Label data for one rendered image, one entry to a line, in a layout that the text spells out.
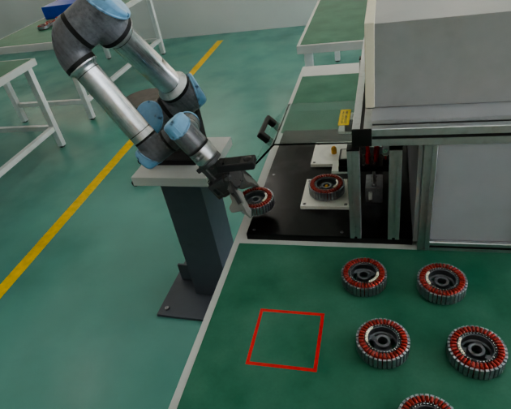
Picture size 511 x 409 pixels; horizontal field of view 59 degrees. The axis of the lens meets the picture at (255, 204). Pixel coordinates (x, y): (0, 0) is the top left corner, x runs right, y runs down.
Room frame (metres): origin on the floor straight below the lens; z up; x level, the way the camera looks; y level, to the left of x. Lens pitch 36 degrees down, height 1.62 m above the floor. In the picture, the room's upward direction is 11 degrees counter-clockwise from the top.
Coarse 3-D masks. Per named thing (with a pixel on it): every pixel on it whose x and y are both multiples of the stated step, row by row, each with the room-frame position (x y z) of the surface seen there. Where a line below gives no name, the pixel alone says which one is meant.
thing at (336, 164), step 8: (344, 152) 1.16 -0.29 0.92; (360, 152) 1.14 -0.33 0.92; (344, 160) 1.12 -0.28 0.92; (360, 160) 1.10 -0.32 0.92; (336, 168) 1.14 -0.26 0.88; (344, 168) 1.11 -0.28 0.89; (360, 168) 1.10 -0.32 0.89; (368, 168) 1.09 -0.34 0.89; (376, 168) 1.08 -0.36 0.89; (384, 168) 1.07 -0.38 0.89
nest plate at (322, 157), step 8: (320, 144) 1.47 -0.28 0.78; (328, 144) 1.46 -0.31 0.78; (336, 144) 1.45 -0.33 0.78; (344, 144) 1.44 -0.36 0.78; (320, 152) 1.42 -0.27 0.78; (328, 152) 1.41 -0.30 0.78; (312, 160) 1.37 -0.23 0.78; (320, 160) 1.36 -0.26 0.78; (328, 160) 1.35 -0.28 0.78; (336, 160) 1.34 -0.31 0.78
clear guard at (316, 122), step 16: (288, 112) 1.19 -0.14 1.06; (304, 112) 1.17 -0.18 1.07; (320, 112) 1.15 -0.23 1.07; (336, 112) 1.13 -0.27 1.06; (352, 112) 1.11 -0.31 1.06; (272, 128) 1.19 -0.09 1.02; (288, 128) 1.09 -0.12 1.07; (304, 128) 1.07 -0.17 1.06; (320, 128) 1.06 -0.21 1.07; (336, 128) 1.04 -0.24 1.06; (272, 144) 1.03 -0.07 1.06; (288, 144) 1.01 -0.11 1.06; (256, 160) 1.05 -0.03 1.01
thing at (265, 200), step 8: (248, 192) 1.16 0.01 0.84; (256, 192) 1.16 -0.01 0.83; (264, 192) 1.15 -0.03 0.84; (272, 192) 1.14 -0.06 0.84; (248, 200) 1.15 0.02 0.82; (256, 200) 1.14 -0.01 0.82; (264, 200) 1.10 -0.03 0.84; (272, 200) 1.10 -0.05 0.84; (256, 208) 1.08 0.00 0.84; (264, 208) 1.08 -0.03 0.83; (272, 208) 1.10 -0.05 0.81
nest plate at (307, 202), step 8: (304, 192) 1.19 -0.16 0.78; (344, 192) 1.15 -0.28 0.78; (304, 200) 1.14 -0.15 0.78; (312, 200) 1.14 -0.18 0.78; (336, 200) 1.11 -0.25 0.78; (344, 200) 1.10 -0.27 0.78; (304, 208) 1.12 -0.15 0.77; (312, 208) 1.11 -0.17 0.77; (320, 208) 1.10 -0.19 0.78; (328, 208) 1.09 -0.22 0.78; (336, 208) 1.08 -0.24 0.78; (344, 208) 1.08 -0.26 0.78
